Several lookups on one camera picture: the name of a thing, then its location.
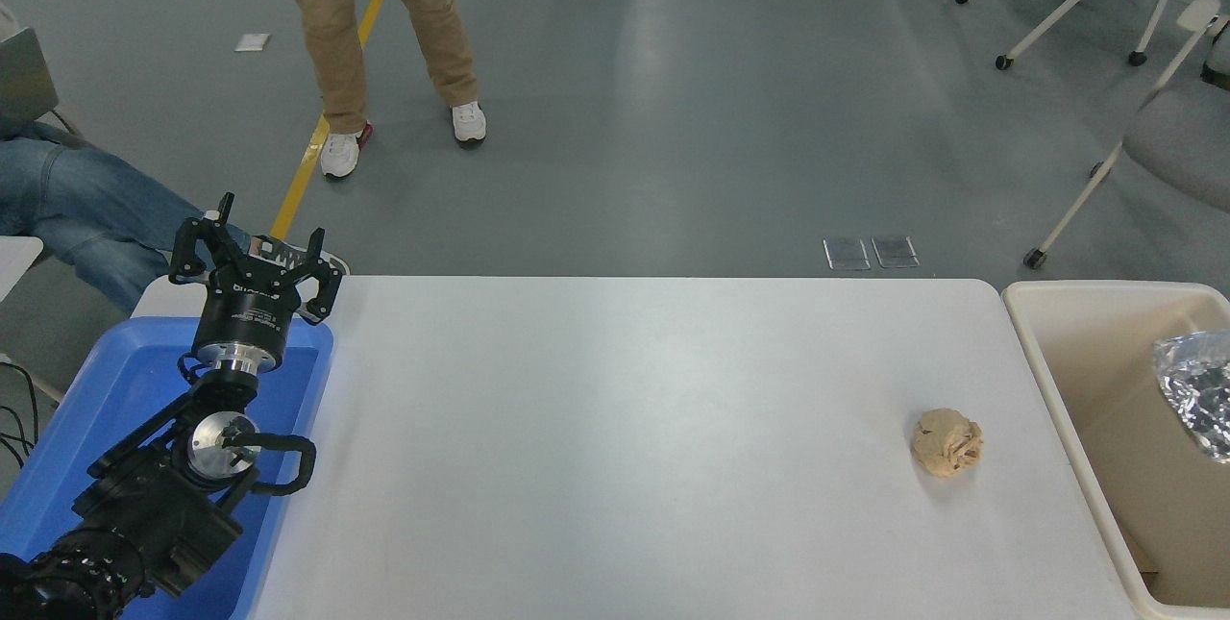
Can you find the seated person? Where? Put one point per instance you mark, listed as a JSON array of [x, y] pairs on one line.
[[86, 207]]

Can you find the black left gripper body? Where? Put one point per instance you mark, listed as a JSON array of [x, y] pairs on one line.
[[245, 312]]

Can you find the metal floor socket plate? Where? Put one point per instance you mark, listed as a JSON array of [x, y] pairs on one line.
[[895, 252], [847, 254]]

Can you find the small white side table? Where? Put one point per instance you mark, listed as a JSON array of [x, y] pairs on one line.
[[14, 260]]

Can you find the blue plastic tray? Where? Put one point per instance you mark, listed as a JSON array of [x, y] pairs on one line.
[[96, 399]]

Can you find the standing person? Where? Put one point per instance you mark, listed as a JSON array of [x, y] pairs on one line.
[[332, 34]]

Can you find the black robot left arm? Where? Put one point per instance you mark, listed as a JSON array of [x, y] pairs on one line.
[[144, 505]]

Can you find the grey-seated wheeled chair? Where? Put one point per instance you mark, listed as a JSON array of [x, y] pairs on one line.
[[1177, 135]]

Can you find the grey laptop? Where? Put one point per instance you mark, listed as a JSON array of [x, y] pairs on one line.
[[21, 82]]

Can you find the large pale bin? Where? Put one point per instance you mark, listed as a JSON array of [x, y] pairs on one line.
[[1095, 380]]

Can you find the crumpled tan paper ball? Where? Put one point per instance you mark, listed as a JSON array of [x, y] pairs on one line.
[[947, 443]]

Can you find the foil tray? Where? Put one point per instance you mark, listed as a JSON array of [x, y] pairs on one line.
[[1201, 394]]

